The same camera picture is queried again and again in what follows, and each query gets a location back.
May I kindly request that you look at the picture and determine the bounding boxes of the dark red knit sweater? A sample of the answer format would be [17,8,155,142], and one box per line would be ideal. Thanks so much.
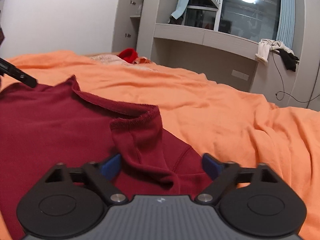
[1,77,211,239]

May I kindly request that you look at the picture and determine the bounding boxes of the orange bed blanket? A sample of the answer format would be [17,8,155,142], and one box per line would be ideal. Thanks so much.
[10,51,319,239]

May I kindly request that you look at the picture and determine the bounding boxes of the bright red cloth item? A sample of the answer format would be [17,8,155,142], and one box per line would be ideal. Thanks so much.
[117,48,138,64]

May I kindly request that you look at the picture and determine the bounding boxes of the open grey cabinet door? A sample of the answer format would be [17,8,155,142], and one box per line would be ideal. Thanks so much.
[112,0,144,52]

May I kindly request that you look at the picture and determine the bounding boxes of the black cloth on ledge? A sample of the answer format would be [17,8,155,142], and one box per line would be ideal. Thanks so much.
[279,49,299,72]

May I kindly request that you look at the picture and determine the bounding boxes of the white cloth on ledge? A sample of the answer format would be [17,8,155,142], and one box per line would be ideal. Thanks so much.
[255,39,299,66]

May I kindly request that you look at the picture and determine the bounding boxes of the grey wardrobe cabinet unit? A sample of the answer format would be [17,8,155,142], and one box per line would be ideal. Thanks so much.
[112,0,319,110]

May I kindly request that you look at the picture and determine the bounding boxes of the right light blue curtain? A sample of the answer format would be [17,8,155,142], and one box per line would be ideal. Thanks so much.
[276,0,296,49]

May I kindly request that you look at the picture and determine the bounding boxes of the white wall socket plate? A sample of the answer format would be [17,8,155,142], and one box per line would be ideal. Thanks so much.
[232,70,249,81]

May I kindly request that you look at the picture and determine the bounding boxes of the glass window with frame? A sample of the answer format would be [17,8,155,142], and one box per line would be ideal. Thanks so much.
[182,0,280,42]

